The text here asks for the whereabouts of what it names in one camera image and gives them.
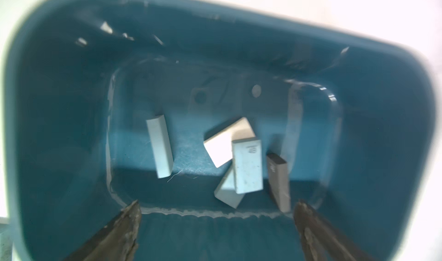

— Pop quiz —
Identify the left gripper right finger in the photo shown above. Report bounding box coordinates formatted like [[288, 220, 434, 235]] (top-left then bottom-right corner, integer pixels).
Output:
[[294, 200, 373, 261]]

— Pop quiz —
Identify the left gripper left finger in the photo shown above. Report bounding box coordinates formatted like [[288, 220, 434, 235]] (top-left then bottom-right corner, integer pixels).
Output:
[[65, 201, 142, 261]]

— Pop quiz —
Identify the black eraser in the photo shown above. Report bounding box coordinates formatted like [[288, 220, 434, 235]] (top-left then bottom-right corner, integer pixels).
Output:
[[267, 153, 291, 213]]

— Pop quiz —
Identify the grey eraser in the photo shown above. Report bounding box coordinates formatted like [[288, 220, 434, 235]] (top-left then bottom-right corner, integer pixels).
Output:
[[214, 165, 245, 209]]

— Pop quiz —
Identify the grey-blue eraser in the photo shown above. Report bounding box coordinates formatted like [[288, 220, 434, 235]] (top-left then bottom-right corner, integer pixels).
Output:
[[146, 115, 174, 179], [232, 137, 263, 194]]

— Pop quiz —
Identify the white eraser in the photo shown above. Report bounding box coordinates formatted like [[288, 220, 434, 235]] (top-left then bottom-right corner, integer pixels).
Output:
[[203, 117, 256, 168]]

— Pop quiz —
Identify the teal plastic storage box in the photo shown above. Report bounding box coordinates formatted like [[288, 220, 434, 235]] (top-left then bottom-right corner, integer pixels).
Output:
[[3, 0, 436, 261]]

